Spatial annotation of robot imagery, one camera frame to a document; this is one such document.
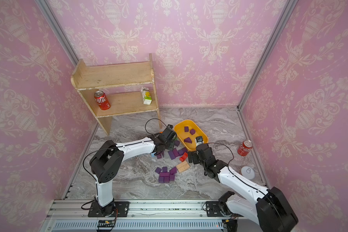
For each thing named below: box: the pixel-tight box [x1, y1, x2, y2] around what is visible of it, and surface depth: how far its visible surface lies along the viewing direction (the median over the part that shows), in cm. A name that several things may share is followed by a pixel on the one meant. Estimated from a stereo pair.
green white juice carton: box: [140, 87, 153, 105], surface depth 94 cm
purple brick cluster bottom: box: [154, 166, 178, 184], surface depth 87 cm
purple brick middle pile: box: [156, 140, 188, 160], surface depth 95 cm
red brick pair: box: [179, 151, 189, 163], surface depth 93 cm
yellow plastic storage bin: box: [174, 119, 209, 152], surface depth 105 cm
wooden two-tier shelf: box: [71, 53, 162, 136], surface depth 83 cm
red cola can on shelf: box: [93, 90, 111, 111], surface depth 86 cm
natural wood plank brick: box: [175, 160, 191, 174], surface depth 90 cm
